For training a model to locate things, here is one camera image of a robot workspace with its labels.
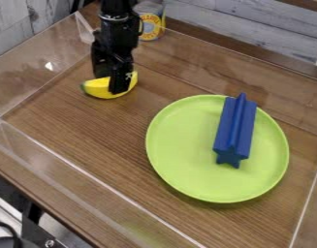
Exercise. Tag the blue foam block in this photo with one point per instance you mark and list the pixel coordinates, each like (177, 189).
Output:
(235, 133)

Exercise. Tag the yellow labelled tin can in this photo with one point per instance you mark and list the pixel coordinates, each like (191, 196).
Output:
(153, 16)

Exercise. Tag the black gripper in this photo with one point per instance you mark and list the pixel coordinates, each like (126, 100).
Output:
(117, 39)

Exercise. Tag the black metal bracket with bolt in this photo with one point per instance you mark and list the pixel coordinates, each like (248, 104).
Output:
(38, 236)

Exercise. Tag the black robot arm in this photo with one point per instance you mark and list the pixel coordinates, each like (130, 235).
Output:
(116, 7)

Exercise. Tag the yellow toy banana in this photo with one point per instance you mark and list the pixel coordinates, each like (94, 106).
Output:
(97, 87)

